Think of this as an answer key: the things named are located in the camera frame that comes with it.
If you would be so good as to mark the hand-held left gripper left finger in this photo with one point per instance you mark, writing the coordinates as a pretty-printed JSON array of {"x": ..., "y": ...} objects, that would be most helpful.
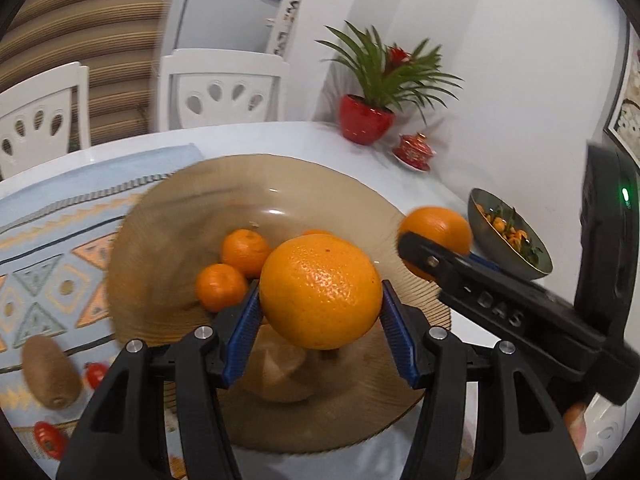
[{"x": 242, "y": 335}]

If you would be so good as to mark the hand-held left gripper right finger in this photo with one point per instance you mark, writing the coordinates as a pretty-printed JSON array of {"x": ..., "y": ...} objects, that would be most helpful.
[{"x": 400, "y": 340}]

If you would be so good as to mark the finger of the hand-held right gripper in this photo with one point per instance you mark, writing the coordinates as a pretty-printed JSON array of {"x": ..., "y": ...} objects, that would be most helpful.
[
  {"x": 430, "y": 260},
  {"x": 492, "y": 262}
]

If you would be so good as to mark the orange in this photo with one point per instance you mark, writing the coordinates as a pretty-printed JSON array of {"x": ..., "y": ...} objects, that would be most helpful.
[
  {"x": 320, "y": 292},
  {"x": 440, "y": 225}
]

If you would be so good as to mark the mandarin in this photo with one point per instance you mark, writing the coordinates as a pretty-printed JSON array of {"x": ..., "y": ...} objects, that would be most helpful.
[
  {"x": 220, "y": 287},
  {"x": 245, "y": 252},
  {"x": 315, "y": 233}
]

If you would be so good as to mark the amber ribbed glass bowl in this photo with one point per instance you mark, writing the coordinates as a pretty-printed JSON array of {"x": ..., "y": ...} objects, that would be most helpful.
[{"x": 200, "y": 210}]

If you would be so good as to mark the person's right hand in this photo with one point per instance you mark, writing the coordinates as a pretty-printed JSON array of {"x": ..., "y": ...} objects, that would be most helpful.
[{"x": 575, "y": 425}]

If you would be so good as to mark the kumquats with leaves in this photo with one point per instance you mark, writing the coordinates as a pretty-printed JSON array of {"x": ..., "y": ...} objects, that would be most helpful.
[{"x": 505, "y": 227}]

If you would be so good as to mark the small green bowl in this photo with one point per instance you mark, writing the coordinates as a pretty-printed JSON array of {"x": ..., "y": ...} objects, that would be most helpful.
[{"x": 542, "y": 266}]

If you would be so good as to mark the red lidded teacup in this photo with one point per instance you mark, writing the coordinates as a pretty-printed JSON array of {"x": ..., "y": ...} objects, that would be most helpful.
[{"x": 414, "y": 151}]

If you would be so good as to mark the red cherry tomato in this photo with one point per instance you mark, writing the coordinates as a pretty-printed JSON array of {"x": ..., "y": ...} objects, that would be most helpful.
[
  {"x": 96, "y": 376},
  {"x": 50, "y": 441}
]

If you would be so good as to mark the green plant in red pot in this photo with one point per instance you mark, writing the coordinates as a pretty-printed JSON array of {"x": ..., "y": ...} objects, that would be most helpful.
[{"x": 365, "y": 120}]

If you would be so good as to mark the white chair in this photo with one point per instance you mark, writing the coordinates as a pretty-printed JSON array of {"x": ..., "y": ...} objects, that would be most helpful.
[
  {"x": 80, "y": 110},
  {"x": 175, "y": 90},
  {"x": 605, "y": 440}
]

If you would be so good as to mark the small brown kiwi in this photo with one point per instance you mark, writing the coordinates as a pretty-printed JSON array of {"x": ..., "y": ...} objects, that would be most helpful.
[{"x": 50, "y": 370}]

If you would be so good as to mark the patterned blue tablecloth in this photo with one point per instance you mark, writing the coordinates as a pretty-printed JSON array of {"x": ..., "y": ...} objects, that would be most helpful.
[{"x": 60, "y": 210}]

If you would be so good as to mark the white hanging organizer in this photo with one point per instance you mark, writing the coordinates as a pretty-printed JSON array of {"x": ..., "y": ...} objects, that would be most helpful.
[{"x": 284, "y": 22}]

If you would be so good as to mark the white refrigerator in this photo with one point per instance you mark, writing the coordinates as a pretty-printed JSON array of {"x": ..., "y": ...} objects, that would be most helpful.
[{"x": 225, "y": 20}]

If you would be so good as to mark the brown striped curtain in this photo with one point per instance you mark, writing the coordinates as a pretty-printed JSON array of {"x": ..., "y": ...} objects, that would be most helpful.
[{"x": 100, "y": 20}]

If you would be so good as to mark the framed wall picture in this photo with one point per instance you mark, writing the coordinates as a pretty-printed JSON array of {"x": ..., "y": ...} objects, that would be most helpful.
[{"x": 630, "y": 120}]

